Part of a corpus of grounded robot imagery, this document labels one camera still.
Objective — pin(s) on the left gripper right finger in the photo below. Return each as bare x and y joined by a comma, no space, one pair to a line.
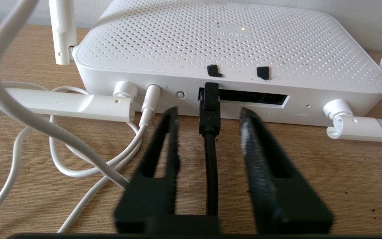
277,196

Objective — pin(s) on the black tape piece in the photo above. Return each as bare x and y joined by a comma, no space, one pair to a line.
214,70
263,72

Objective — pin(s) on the white wifi router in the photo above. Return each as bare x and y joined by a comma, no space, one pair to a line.
230,59

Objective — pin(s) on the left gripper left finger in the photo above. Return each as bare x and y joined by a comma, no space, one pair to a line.
148,196

